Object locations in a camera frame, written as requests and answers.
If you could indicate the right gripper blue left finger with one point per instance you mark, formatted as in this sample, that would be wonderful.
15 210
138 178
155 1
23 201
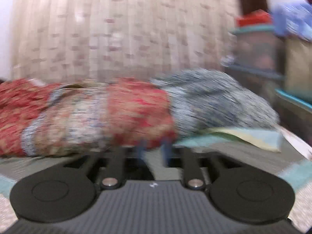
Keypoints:
126 163

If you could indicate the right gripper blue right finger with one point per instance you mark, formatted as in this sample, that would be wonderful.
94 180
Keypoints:
184 158

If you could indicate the light green yellow cloth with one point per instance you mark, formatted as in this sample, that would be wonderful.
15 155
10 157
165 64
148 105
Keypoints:
265 139

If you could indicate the patchwork floral quilt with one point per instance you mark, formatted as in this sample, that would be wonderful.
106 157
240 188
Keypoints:
64 119

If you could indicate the patterned bedspread with text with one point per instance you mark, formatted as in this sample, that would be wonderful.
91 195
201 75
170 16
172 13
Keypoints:
292 163

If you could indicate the clear storage bin teal lid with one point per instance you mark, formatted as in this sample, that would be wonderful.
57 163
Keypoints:
257 61

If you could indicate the leaf print curtain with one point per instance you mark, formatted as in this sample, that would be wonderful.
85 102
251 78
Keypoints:
71 40

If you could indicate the cardboard box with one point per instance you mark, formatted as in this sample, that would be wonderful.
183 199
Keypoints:
298 67

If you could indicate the blue printed bag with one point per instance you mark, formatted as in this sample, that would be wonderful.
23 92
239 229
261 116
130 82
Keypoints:
292 19

